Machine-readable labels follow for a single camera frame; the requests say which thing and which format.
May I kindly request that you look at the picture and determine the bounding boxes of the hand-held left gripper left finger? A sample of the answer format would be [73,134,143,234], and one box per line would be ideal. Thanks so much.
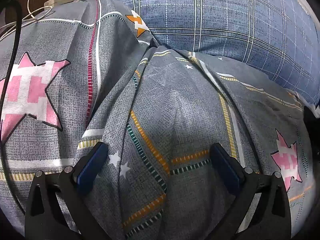
[24,141,110,240]

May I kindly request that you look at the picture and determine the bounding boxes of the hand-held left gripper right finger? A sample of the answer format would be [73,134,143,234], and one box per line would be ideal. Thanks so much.
[209,142,292,240]

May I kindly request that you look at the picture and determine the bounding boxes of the black cable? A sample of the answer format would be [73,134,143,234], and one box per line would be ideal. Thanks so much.
[0,0,24,213]

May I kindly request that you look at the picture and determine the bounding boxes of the white power strip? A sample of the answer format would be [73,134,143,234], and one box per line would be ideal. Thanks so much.
[44,0,88,8]

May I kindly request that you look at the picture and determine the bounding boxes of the grey star-printed bed sheet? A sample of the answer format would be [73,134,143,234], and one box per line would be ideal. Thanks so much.
[0,0,316,240]

